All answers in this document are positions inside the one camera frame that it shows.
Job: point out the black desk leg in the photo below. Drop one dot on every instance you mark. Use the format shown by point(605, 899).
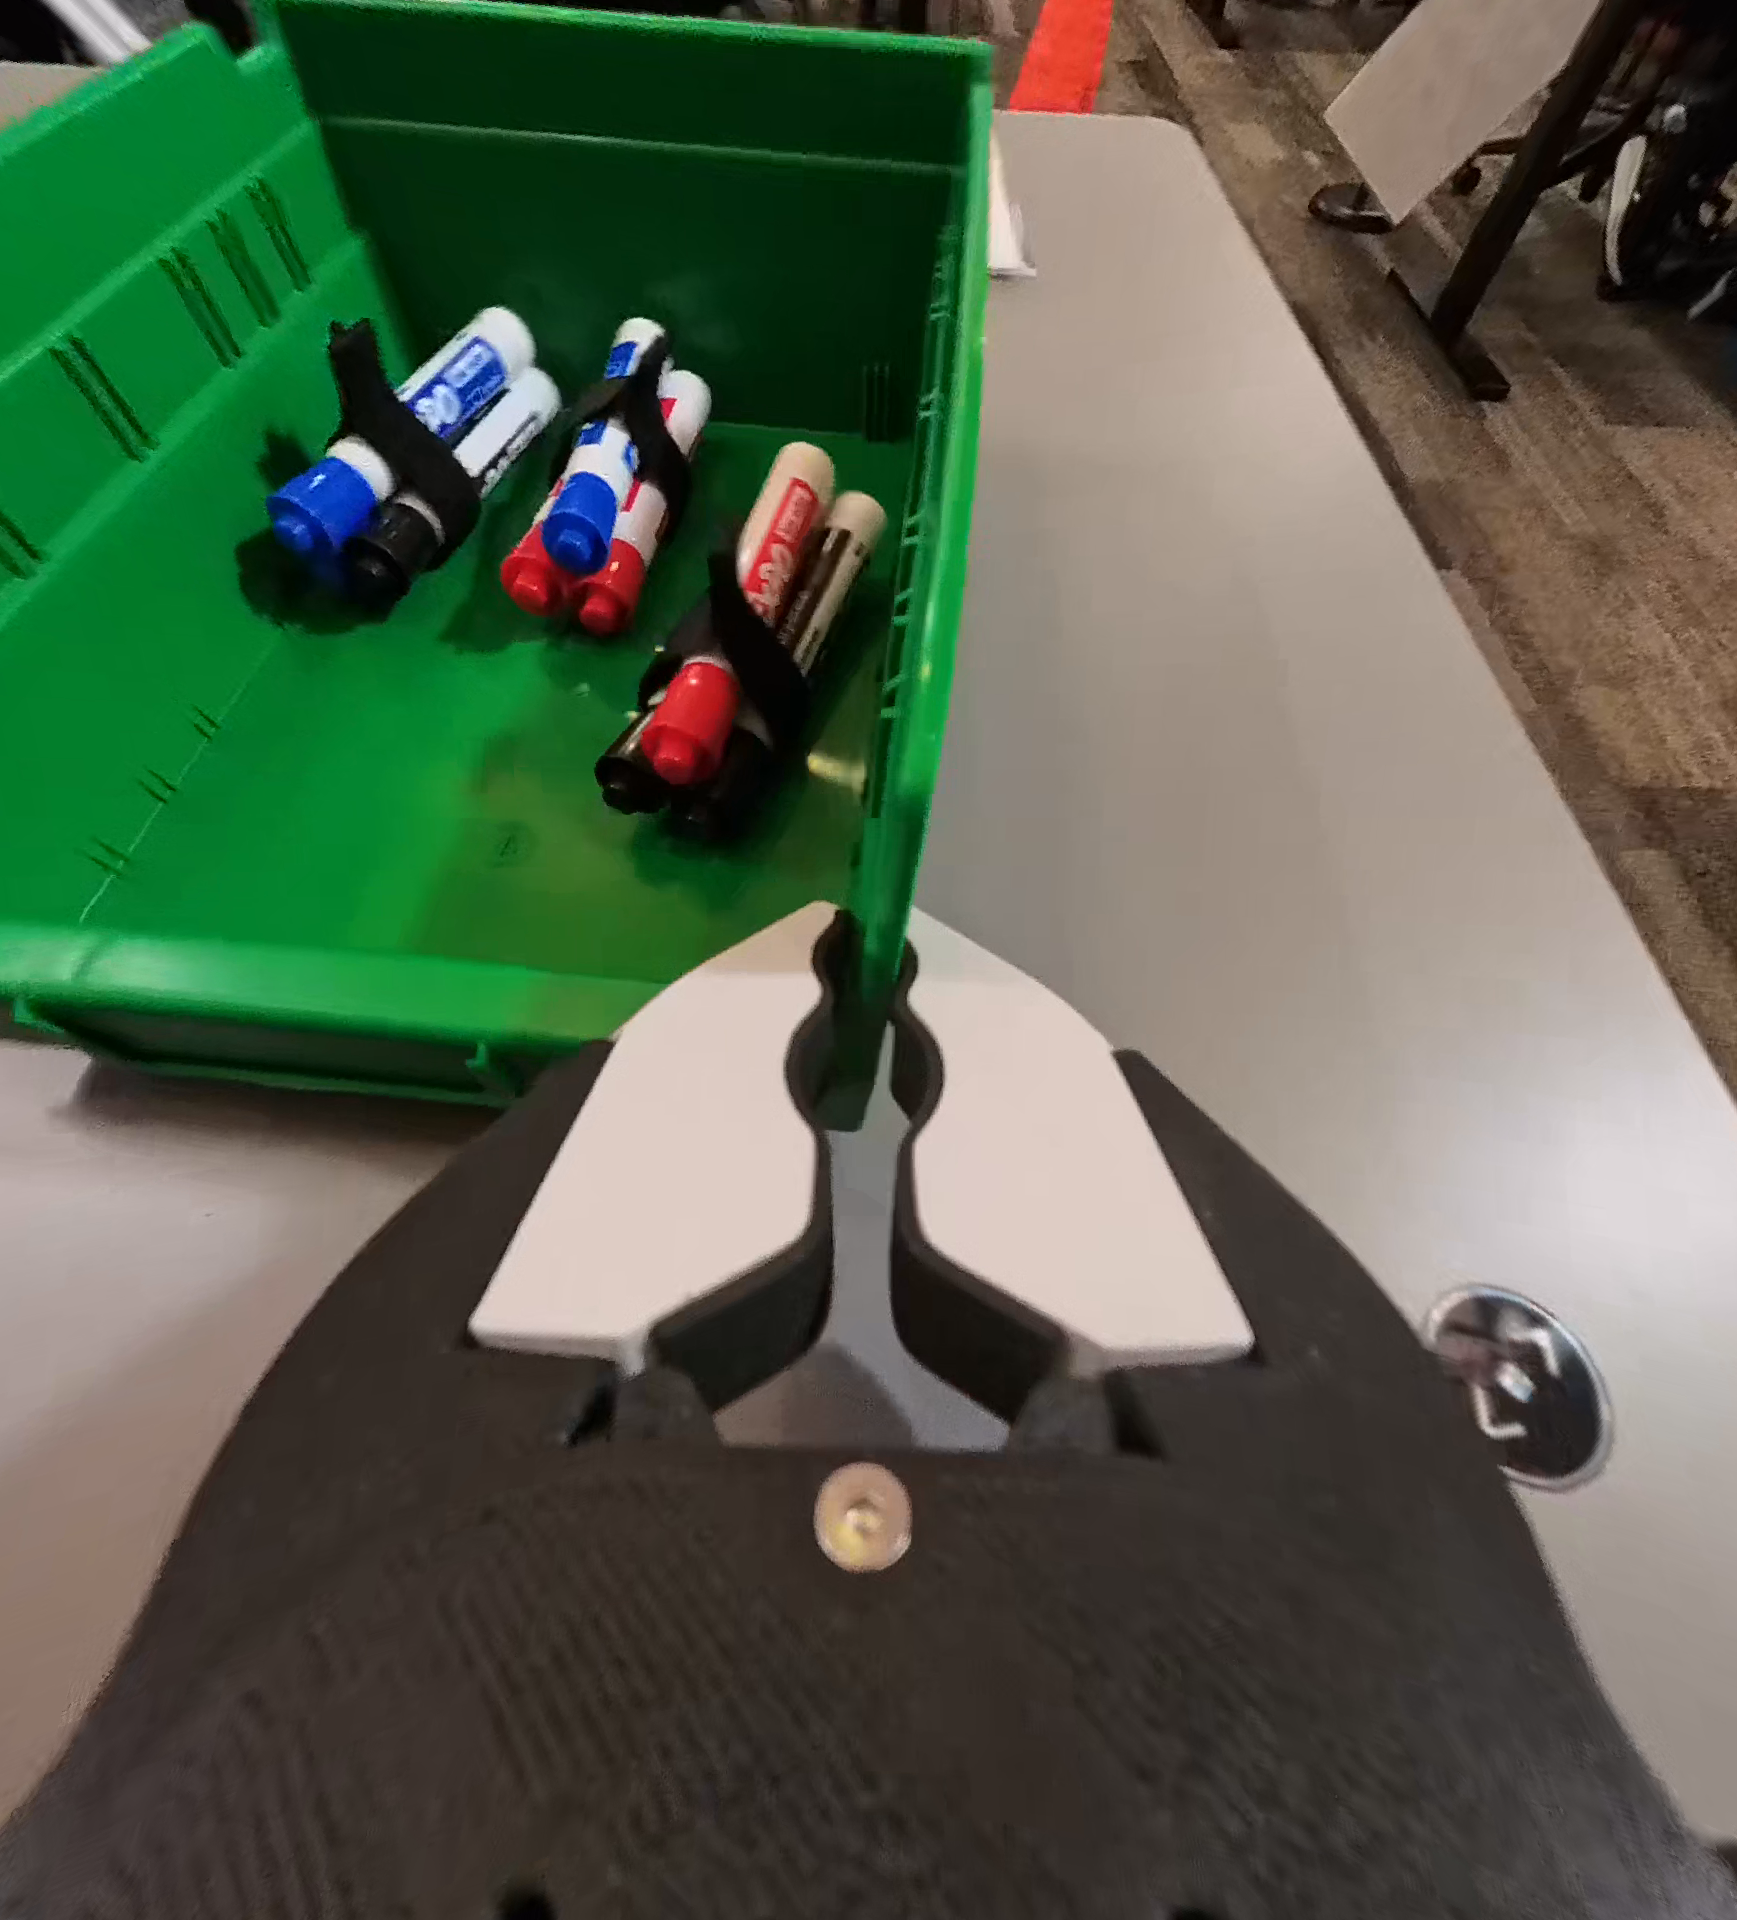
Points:
point(1475, 352)

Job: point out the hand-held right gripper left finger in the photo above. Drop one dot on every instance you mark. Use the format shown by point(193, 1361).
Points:
point(643, 1170)

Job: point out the white leaning panel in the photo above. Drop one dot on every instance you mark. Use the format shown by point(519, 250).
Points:
point(1454, 104)

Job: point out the round metal desk grommet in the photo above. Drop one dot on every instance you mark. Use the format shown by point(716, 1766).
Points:
point(1522, 1381)

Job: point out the blue dry erase marker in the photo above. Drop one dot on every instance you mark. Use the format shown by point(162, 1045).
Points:
point(321, 502)
point(575, 525)

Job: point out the orange floor mat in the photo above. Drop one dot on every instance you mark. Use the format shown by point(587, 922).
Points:
point(1063, 53)

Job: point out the green plastic bin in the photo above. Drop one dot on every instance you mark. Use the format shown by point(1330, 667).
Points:
point(359, 781)

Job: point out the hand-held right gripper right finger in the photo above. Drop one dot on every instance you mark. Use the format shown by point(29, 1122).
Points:
point(1078, 1200)

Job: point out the red dry erase marker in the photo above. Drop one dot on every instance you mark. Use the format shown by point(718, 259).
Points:
point(689, 720)
point(605, 600)
point(531, 579)

